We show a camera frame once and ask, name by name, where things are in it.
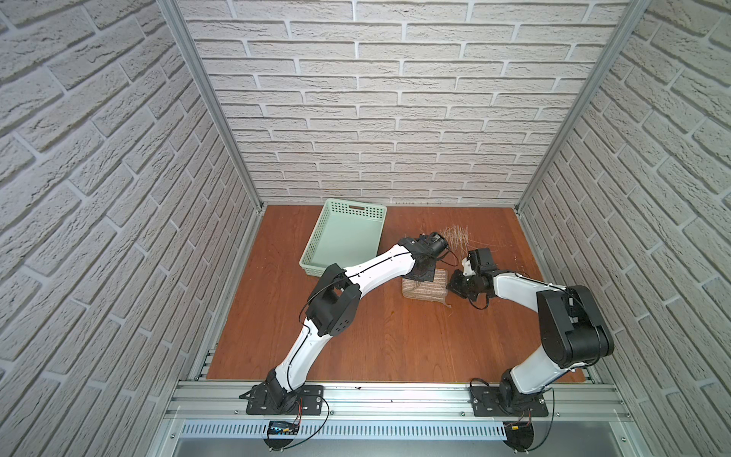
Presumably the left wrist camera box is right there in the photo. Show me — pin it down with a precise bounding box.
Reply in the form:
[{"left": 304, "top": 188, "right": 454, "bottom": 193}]
[{"left": 426, "top": 232, "right": 448, "bottom": 258}]

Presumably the striped brown square dishcloth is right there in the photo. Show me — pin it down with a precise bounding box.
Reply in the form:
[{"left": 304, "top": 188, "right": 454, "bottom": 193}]
[{"left": 402, "top": 268, "right": 447, "bottom": 306}]

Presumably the right controller board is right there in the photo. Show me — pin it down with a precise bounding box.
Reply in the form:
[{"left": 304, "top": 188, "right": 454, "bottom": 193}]
[{"left": 504, "top": 422, "right": 535, "bottom": 452}]

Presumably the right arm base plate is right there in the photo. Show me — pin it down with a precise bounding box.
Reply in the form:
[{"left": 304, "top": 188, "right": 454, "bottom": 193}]
[{"left": 468, "top": 386, "right": 549, "bottom": 418}]

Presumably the left aluminium corner post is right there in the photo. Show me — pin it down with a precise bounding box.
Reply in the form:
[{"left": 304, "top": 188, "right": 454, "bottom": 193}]
[{"left": 158, "top": 0, "right": 266, "bottom": 213}]

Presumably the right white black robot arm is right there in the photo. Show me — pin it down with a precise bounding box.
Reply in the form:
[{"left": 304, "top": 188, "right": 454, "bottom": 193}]
[{"left": 447, "top": 270, "right": 614, "bottom": 412}]

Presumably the aluminium corner post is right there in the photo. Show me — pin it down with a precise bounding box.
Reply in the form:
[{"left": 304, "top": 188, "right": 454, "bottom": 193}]
[
  {"left": 158, "top": 0, "right": 266, "bottom": 213},
  {"left": 514, "top": 0, "right": 651, "bottom": 217}
]

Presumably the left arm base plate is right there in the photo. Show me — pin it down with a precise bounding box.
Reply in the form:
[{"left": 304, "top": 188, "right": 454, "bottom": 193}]
[{"left": 239, "top": 384, "right": 325, "bottom": 416}]

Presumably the mint green plastic basket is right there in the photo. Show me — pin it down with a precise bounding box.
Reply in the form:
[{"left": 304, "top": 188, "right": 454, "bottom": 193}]
[{"left": 299, "top": 198, "right": 388, "bottom": 277}]

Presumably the aluminium front rail frame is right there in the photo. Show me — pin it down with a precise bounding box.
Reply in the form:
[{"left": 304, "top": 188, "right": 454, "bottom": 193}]
[{"left": 148, "top": 380, "right": 650, "bottom": 456}]

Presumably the right aluminium corner post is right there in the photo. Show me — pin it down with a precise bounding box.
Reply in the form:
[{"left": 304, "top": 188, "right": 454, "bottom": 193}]
[{"left": 514, "top": 0, "right": 651, "bottom": 217}]

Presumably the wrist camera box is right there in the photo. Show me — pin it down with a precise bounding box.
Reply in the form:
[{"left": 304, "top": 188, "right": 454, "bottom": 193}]
[
  {"left": 426, "top": 232, "right": 448, "bottom": 258},
  {"left": 462, "top": 248, "right": 499, "bottom": 277}
]

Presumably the left controller board with leds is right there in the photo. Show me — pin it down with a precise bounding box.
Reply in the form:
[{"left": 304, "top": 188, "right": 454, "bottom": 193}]
[{"left": 266, "top": 421, "right": 300, "bottom": 437}]

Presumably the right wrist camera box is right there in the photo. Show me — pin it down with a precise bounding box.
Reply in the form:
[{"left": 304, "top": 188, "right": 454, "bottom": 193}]
[{"left": 462, "top": 248, "right": 499, "bottom": 277}]

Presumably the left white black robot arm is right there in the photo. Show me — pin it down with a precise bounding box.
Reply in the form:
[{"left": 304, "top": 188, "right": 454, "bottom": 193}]
[{"left": 264, "top": 232, "right": 448, "bottom": 411}]

